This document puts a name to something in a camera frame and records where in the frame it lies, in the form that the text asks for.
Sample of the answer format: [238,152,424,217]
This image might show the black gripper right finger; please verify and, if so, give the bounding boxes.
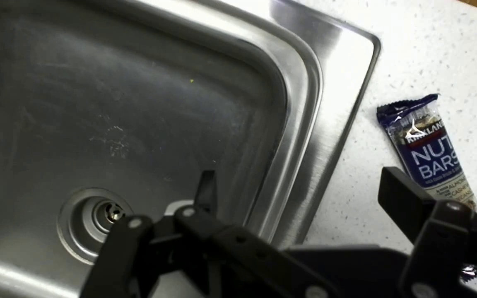
[376,166,477,298]

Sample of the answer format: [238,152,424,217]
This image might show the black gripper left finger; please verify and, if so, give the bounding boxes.
[79,169,328,298]

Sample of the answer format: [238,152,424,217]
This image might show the blue nut bar packet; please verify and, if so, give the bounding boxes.
[374,93,477,215]

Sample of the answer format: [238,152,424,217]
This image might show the round steel sink drain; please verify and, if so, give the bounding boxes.
[54,185,136,266]

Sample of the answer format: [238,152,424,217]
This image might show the stainless steel double sink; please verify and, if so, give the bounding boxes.
[0,0,384,298]

